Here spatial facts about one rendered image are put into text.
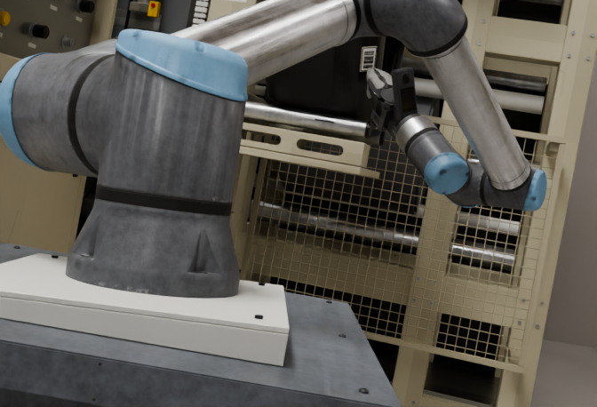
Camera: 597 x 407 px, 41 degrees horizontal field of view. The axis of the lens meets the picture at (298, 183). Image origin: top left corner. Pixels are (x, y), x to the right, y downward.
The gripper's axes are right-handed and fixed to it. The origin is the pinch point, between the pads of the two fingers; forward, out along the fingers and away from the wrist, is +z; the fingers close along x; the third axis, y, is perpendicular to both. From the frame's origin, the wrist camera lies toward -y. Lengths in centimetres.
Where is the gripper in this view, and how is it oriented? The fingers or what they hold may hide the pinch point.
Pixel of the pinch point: (372, 68)
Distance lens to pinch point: 194.2
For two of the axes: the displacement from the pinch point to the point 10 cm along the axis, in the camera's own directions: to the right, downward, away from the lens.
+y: -1.5, 7.1, 6.9
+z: -4.1, -6.8, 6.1
